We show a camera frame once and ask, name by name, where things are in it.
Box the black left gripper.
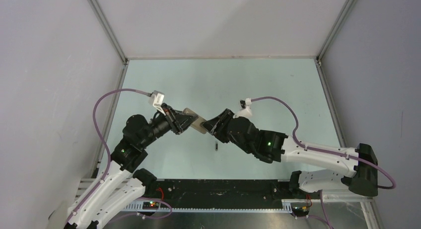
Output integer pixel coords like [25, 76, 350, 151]
[140, 103, 199, 148]

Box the beige remote control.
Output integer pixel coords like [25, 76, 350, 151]
[183, 108, 207, 134]

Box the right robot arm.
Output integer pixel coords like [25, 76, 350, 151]
[200, 109, 379, 198]

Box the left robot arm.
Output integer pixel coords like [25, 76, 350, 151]
[64, 104, 199, 229]

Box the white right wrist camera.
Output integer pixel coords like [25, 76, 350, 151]
[233, 98, 253, 119]

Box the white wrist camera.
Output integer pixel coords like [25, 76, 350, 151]
[233, 98, 253, 119]
[148, 90, 165, 115]

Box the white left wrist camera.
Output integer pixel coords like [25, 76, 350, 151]
[148, 90, 165, 115]

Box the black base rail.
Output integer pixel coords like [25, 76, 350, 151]
[144, 179, 307, 210]

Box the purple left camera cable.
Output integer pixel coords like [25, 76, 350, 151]
[66, 88, 152, 223]

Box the purple camera cable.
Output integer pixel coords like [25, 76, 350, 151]
[66, 88, 152, 223]
[250, 96, 396, 190]

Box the white slotted cable duct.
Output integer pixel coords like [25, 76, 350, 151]
[122, 201, 293, 213]

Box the left aluminium frame post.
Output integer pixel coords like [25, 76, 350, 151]
[87, 0, 128, 65]

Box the aluminium frame post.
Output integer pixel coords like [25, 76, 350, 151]
[316, 0, 358, 62]
[87, 0, 128, 65]

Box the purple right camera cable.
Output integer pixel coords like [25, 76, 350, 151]
[250, 96, 396, 190]

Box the right aluminium frame post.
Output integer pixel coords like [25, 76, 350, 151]
[316, 0, 358, 62]

